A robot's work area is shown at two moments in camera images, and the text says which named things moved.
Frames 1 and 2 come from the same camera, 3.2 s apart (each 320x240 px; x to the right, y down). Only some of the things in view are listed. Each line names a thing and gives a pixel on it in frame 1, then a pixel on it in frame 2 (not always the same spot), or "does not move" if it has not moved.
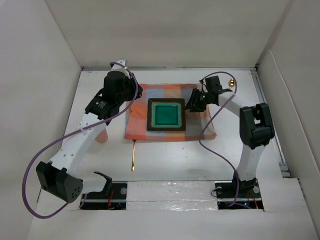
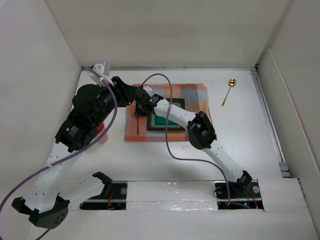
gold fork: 133,163 -> 137,125
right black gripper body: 201,99 -> 139,111
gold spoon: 231,83 does not move
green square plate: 166,114 does not move
